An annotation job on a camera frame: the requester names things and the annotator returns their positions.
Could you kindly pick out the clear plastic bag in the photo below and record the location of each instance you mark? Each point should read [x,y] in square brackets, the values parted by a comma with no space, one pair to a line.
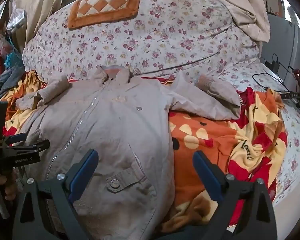
[17,18]

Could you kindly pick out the orange red yellow blanket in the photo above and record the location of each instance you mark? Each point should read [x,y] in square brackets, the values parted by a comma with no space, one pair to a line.
[249,147]

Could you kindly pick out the person's left hand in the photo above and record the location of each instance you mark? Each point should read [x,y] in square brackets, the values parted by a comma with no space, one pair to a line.
[8,186]

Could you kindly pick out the grey striped garment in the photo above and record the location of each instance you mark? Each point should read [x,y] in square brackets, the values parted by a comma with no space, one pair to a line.
[10,78]

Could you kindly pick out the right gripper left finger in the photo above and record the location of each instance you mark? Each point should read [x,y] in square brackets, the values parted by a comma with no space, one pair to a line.
[33,219]

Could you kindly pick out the floral quilt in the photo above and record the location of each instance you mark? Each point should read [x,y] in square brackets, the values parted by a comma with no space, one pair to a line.
[164,37]

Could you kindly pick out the blue plastic bag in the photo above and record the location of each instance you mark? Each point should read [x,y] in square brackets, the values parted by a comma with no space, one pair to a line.
[13,59]

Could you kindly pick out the black charger with cable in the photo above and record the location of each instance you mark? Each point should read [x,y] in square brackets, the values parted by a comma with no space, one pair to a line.
[278,77]

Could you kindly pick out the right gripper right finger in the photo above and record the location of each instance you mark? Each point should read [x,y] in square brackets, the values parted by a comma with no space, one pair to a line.
[257,218]

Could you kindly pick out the orange checkered cushion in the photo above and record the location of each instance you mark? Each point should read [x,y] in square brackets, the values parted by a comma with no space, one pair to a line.
[89,12]

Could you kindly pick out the beige zip jacket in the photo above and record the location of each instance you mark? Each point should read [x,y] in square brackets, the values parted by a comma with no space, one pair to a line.
[125,119]

